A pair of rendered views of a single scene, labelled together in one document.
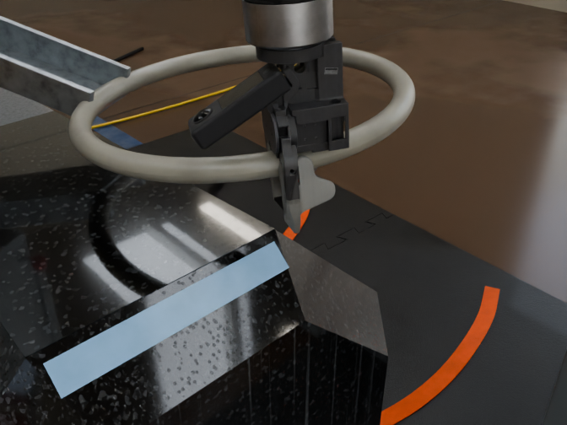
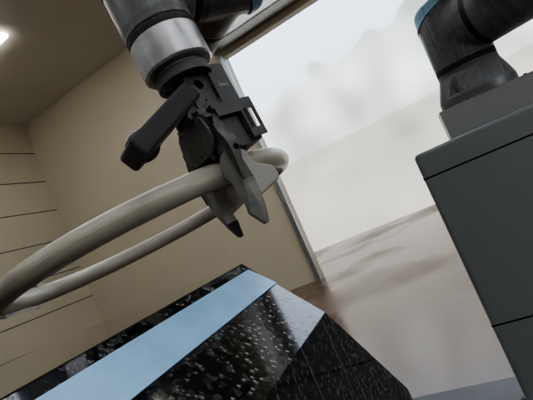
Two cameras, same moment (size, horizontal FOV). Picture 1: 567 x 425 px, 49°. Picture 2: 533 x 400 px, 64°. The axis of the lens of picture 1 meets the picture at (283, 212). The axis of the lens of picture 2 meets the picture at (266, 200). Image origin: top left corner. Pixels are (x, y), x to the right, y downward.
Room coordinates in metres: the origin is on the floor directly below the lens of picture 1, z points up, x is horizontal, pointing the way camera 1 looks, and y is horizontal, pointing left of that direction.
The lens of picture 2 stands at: (0.15, 0.18, 0.83)
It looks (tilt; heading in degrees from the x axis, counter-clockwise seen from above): 4 degrees up; 335
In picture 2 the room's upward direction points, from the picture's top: 24 degrees counter-clockwise
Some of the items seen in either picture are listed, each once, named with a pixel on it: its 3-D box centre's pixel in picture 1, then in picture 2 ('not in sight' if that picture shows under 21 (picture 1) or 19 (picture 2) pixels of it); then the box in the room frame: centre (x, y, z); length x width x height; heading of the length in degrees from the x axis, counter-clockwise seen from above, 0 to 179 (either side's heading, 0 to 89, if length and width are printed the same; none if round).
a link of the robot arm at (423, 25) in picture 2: not in sight; (454, 28); (0.87, -0.84, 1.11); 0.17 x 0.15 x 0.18; 5
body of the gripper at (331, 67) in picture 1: (299, 96); (208, 115); (0.64, -0.02, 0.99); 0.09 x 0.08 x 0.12; 104
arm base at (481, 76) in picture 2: not in sight; (472, 78); (0.89, -0.84, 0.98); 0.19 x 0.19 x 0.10
